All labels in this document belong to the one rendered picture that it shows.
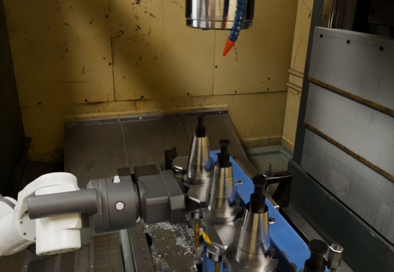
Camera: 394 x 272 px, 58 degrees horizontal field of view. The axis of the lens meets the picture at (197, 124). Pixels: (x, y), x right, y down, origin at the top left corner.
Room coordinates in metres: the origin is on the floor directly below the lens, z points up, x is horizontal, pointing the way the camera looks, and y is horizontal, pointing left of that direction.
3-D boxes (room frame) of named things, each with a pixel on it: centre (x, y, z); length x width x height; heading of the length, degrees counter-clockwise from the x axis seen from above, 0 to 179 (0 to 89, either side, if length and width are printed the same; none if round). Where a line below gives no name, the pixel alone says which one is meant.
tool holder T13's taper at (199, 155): (0.55, -0.01, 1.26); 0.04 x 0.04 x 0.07
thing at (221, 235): (0.40, -0.05, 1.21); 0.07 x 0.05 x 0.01; 107
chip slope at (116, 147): (1.50, 0.15, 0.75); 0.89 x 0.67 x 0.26; 107
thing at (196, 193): (0.50, -0.02, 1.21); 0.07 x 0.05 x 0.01; 107
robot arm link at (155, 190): (0.53, 0.09, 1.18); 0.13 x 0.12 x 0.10; 17
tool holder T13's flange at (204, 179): (0.55, -0.01, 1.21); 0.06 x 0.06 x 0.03
